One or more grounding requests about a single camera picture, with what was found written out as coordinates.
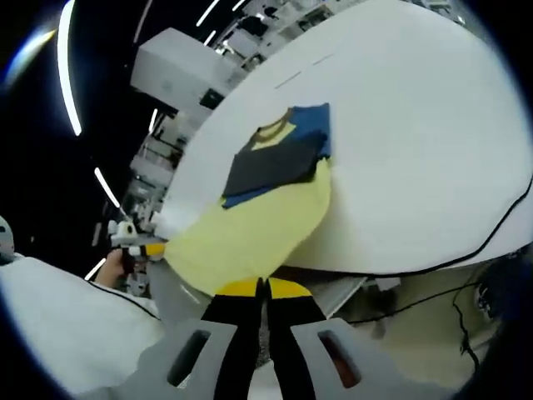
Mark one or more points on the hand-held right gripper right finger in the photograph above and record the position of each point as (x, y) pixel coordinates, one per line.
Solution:
(308, 341)

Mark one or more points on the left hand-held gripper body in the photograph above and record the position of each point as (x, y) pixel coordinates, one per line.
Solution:
(125, 230)

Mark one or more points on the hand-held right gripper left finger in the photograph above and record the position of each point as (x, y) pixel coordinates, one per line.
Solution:
(220, 341)

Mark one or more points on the yellow blue grey garment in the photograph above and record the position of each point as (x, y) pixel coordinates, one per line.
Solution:
(250, 233)

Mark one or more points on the person's left hand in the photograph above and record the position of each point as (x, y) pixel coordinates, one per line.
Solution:
(111, 271)

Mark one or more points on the straight ceiling light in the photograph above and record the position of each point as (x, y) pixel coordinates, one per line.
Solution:
(153, 120)
(107, 186)

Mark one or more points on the white chest device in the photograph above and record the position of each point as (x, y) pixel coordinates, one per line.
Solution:
(7, 239)

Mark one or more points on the black waste bin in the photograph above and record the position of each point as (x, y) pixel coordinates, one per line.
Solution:
(210, 98)

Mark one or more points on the long curved ceiling light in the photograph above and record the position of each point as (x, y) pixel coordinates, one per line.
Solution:
(64, 83)

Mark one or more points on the white square pillar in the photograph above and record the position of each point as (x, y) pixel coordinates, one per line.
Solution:
(175, 66)

